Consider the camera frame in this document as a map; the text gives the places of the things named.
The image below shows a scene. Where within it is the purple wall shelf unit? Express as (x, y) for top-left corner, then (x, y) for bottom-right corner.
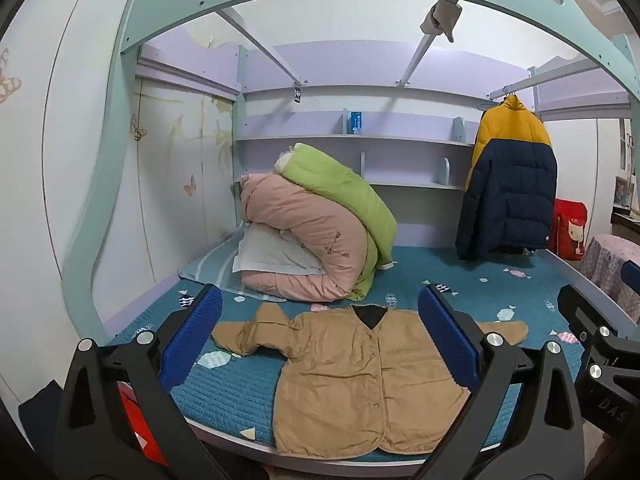
(235, 40), (537, 192)

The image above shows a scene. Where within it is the beige hanging cloth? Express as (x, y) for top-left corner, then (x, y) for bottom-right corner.
(418, 0), (464, 44)

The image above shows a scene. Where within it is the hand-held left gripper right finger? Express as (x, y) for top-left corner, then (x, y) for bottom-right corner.
(415, 283), (584, 480)

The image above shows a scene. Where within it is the red object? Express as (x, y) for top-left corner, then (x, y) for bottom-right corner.
(117, 380), (169, 467)

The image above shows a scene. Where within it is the white pillow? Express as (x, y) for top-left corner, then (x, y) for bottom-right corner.
(235, 222), (329, 279)

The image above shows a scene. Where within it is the yellow and navy puffer jacket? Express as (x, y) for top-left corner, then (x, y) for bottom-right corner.
(455, 94), (559, 262)

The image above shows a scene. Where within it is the pink quilt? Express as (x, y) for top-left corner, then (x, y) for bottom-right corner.
(240, 172), (377, 304)

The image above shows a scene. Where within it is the dark cloth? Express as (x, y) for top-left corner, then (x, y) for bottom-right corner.
(18, 380), (64, 447)

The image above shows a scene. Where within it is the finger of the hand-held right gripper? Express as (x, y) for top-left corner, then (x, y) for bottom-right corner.
(557, 285), (623, 347)
(621, 259), (640, 303)

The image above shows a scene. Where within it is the blue quilted bed sheet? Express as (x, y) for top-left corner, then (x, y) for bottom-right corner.
(107, 244), (602, 457)

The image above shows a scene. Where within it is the red cartoon bag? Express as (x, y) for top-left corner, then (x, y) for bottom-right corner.
(552, 198), (589, 261)

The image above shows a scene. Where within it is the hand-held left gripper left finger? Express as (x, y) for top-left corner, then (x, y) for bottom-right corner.
(55, 284), (224, 480)

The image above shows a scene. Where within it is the teal loft bed frame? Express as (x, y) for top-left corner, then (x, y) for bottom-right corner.
(60, 0), (640, 347)

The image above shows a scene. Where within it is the clothes hanger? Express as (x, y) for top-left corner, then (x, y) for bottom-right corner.
(477, 92), (517, 111)

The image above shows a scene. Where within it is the white wardrobe with plant decals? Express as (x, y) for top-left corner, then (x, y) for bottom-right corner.
(134, 75), (237, 282)

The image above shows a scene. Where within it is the green quilt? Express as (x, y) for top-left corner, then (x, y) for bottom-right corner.
(274, 143), (399, 298)

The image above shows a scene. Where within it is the framed picture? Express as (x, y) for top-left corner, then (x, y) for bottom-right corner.
(612, 175), (637, 207)

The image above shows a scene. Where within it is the white curved butterfly wardrobe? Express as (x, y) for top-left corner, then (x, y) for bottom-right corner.
(0, 0), (151, 411)

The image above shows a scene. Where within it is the tan padded jacket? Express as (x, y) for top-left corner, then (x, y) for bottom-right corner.
(212, 302), (529, 461)

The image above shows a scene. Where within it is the light blue striped pillow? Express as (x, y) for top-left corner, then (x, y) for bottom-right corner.
(178, 247), (251, 294)

